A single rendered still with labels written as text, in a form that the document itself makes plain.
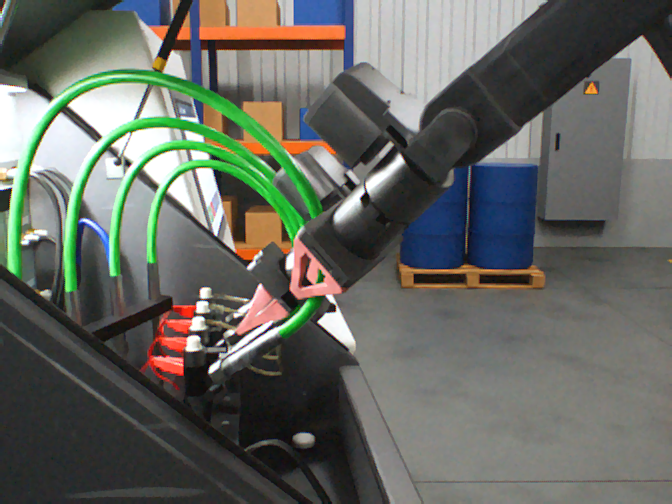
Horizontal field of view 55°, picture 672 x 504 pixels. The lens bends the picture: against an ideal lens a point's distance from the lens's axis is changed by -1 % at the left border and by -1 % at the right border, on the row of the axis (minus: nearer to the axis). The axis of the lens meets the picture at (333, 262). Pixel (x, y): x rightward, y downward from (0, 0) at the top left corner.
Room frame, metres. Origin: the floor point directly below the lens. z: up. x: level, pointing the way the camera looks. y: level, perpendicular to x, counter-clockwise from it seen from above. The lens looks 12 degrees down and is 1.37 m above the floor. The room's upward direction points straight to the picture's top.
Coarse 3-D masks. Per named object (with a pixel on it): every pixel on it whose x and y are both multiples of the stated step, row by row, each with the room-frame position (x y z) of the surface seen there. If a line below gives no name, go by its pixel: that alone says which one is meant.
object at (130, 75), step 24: (120, 72) 0.67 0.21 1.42; (144, 72) 0.66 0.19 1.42; (72, 96) 0.69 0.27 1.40; (192, 96) 0.65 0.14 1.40; (216, 96) 0.64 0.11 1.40; (48, 120) 0.69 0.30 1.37; (240, 120) 0.63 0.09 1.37; (24, 144) 0.70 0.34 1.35; (264, 144) 0.63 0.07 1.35; (24, 168) 0.70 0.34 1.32; (288, 168) 0.62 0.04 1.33; (24, 192) 0.71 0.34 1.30; (312, 192) 0.62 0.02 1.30; (312, 216) 0.61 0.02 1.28; (312, 312) 0.62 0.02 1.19; (288, 336) 0.62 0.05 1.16
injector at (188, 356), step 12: (204, 348) 0.74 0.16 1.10; (192, 360) 0.73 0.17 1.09; (204, 360) 0.74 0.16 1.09; (192, 372) 0.73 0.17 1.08; (204, 372) 0.74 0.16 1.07; (192, 384) 0.73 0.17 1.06; (204, 384) 0.74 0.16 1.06; (216, 384) 0.74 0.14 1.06; (192, 396) 0.73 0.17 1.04; (204, 396) 0.74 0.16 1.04; (192, 408) 0.74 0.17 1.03; (204, 408) 0.74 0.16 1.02
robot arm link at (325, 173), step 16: (304, 160) 0.72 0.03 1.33; (320, 160) 0.73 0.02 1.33; (336, 160) 0.73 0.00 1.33; (288, 176) 0.72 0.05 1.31; (320, 176) 0.72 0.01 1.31; (336, 176) 0.73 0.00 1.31; (352, 176) 0.72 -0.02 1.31; (288, 192) 0.72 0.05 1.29; (320, 192) 0.71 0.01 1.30; (304, 208) 0.71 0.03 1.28
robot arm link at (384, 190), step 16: (384, 144) 0.54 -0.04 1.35; (400, 144) 0.52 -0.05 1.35; (368, 160) 0.54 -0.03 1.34; (384, 160) 0.53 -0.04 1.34; (400, 160) 0.51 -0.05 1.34; (368, 176) 0.55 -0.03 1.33; (384, 176) 0.52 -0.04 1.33; (400, 176) 0.51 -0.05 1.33; (416, 176) 0.51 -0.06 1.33; (448, 176) 0.53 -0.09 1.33; (368, 192) 0.54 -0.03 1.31; (384, 192) 0.52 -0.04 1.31; (400, 192) 0.52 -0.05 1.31; (416, 192) 0.51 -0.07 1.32; (432, 192) 0.51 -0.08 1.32; (384, 208) 0.53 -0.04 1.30; (400, 208) 0.52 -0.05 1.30; (416, 208) 0.53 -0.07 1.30
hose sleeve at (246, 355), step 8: (264, 336) 0.63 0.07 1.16; (272, 336) 0.62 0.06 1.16; (280, 336) 0.62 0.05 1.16; (248, 344) 0.64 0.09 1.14; (256, 344) 0.63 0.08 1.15; (264, 344) 0.63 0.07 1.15; (272, 344) 0.62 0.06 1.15; (240, 352) 0.64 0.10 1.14; (248, 352) 0.63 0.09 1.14; (256, 352) 0.63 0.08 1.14; (264, 352) 0.63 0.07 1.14; (224, 360) 0.64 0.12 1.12; (232, 360) 0.64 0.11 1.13; (240, 360) 0.63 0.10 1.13; (248, 360) 0.63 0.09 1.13; (224, 368) 0.64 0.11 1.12; (232, 368) 0.64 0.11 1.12; (240, 368) 0.64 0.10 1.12
